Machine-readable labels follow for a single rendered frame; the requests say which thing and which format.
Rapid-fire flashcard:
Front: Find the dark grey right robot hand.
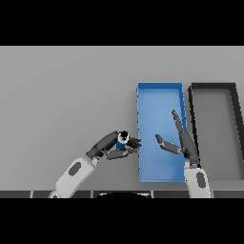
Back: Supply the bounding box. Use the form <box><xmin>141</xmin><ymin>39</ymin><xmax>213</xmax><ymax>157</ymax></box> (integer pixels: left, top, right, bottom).
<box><xmin>154</xmin><ymin>109</ymin><xmax>201</xmax><ymax>170</ymax></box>

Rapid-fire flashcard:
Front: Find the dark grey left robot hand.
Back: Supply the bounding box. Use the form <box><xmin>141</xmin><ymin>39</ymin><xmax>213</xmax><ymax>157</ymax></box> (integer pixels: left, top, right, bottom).
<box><xmin>85</xmin><ymin>130</ymin><xmax>143</xmax><ymax>161</ymax></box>

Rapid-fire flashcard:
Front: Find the blue pipe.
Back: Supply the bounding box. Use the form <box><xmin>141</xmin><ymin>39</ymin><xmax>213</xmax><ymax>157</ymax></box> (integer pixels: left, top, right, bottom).
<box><xmin>115</xmin><ymin>130</ymin><xmax>130</xmax><ymax>151</ymax></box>

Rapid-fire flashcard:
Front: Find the blue bin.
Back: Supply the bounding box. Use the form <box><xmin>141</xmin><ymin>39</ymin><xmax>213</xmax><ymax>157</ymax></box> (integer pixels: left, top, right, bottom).
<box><xmin>136</xmin><ymin>81</ymin><xmax>190</xmax><ymax>184</ymax></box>

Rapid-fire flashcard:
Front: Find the dark grey bin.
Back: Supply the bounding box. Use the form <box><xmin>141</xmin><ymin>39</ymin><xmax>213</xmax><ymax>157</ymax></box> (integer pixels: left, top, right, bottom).
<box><xmin>188</xmin><ymin>82</ymin><xmax>244</xmax><ymax>182</ymax></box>

